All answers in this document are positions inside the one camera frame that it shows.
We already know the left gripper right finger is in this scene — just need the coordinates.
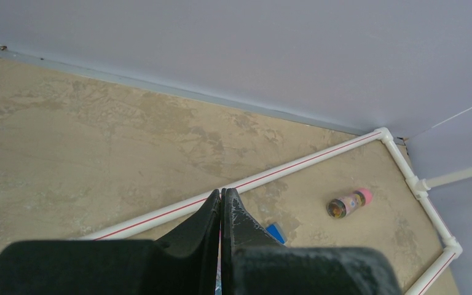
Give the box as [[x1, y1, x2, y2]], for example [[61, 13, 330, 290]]
[[221, 189, 402, 294]]

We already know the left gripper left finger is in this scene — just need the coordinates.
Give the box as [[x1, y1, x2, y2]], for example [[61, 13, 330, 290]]
[[0, 190, 221, 294]]

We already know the pink capped bottle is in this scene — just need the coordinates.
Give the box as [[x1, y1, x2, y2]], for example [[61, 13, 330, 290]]
[[326, 188, 373, 219]]

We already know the blue cube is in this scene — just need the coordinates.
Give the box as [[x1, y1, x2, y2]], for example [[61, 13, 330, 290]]
[[265, 222, 287, 244]]

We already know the white pvc pipe frame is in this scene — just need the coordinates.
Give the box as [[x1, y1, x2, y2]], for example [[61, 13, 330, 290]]
[[83, 127, 472, 294]]

